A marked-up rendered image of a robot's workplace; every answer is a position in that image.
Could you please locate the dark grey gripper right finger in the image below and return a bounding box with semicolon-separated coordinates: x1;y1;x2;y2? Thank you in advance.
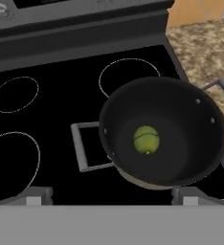
171;186;224;206

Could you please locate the grey hob knob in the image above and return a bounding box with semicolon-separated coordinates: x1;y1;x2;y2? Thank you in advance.
0;3;11;19

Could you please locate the black hob with grey frame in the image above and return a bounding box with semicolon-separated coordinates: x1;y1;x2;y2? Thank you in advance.
0;0;224;206

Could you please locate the black pot with grey handles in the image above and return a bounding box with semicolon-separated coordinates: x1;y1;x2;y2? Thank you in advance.
70;76;224;191

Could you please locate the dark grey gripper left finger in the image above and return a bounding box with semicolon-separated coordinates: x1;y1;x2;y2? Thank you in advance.
0;186;54;206

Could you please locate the green lime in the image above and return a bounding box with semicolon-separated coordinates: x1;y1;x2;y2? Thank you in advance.
132;125;161;156

